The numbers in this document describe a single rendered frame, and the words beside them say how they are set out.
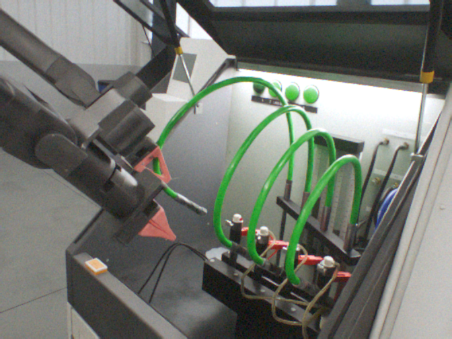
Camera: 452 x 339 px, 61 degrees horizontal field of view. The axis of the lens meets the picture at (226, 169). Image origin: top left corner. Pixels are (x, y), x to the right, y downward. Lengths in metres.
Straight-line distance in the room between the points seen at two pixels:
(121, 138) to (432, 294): 0.54
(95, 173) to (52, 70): 0.36
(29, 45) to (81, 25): 6.90
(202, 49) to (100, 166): 3.24
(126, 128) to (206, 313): 0.66
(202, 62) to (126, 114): 3.22
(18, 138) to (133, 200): 0.16
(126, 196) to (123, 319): 0.44
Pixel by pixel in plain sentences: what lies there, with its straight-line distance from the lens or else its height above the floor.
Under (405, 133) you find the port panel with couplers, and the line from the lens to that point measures 0.96.
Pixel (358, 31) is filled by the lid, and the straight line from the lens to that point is 0.90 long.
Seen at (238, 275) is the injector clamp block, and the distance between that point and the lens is 0.92.
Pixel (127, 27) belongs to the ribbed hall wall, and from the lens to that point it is 8.23.
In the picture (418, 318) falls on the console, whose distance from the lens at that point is 0.74.
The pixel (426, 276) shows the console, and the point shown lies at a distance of 0.72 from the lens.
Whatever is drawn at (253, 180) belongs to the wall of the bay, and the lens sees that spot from 1.22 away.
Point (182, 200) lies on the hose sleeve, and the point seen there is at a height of 1.14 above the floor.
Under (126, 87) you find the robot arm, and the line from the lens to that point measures 0.81.
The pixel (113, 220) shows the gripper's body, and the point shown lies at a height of 1.24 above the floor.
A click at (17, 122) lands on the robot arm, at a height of 1.39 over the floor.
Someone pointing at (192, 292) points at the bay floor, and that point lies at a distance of 1.11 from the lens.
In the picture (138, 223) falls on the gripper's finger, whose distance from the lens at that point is 0.52.
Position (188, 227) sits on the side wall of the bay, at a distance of 1.26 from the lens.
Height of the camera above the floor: 1.47
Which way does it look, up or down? 17 degrees down
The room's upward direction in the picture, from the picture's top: 5 degrees clockwise
